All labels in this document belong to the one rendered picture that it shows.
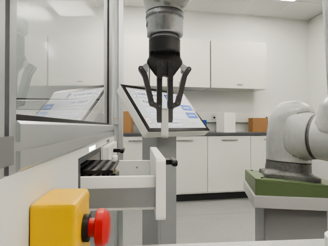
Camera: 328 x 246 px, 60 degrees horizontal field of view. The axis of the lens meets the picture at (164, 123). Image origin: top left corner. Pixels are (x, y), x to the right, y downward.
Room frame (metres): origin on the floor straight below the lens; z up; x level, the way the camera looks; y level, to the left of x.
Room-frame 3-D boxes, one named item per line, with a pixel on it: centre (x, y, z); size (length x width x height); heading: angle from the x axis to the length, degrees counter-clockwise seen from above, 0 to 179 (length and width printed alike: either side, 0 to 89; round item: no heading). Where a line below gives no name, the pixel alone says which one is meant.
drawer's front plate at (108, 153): (0.95, 0.18, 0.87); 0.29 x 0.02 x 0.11; 5
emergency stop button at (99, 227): (0.31, 0.07, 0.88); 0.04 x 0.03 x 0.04; 5
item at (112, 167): (0.64, 0.12, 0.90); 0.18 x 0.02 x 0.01; 5
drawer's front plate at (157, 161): (0.65, 0.02, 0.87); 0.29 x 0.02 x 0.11; 5
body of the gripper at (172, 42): (0.68, 0.00, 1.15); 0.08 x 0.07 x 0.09; 95
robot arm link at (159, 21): (0.68, 0.00, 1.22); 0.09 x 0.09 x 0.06
